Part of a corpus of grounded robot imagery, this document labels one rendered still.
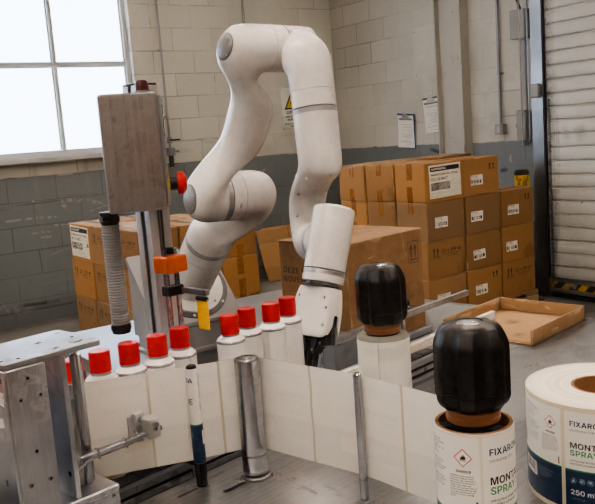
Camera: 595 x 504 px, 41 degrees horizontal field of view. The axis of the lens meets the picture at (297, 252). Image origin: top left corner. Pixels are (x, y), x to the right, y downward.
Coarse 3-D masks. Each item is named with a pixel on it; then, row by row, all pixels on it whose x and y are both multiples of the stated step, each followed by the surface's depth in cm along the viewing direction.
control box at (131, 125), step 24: (120, 96) 124; (144, 96) 125; (120, 120) 125; (144, 120) 125; (120, 144) 125; (144, 144) 126; (120, 168) 126; (144, 168) 126; (120, 192) 126; (144, 192) 127; (168, 192) 128
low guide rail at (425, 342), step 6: (492, 312) 197; (492, 318) 197; (432, 336) 179; (414, 342) 175; (420, 342) 175; (426, 342) 177; (432, 342) 179; (414, 348) 174; (420, 348) 175; (354, 366) 160; (348, 372) 158
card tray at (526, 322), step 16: (480, 304) 225; (496, 304) 231; (512, 304) 230; (528, 304) 226; (544, 304) 223; (560, 304) 220; (496, 320) 220; (512, 320) 219; (528, 320) 218; (544, 320) 217; (560, 320) 205; (576, 320) 212; (512, 336) 203; (528, 336) 202; (544, 336) 199
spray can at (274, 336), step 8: (264, 304) 145; (272, 304) 145; (264, 312) 145; (272, 312) 145; (264, 320) 146; (272, 320) 145; (264, 328) 145; (272, 328) 145; (280, 328) 145; (264, 336) 145; (272, 336) 145; (280, 336) 145; (264, 344) 145; (272, 344) 145; (280, 344) 145; (264, 352) 146; (272, 352) 145; (280, 352) 146; (280, 360) 146
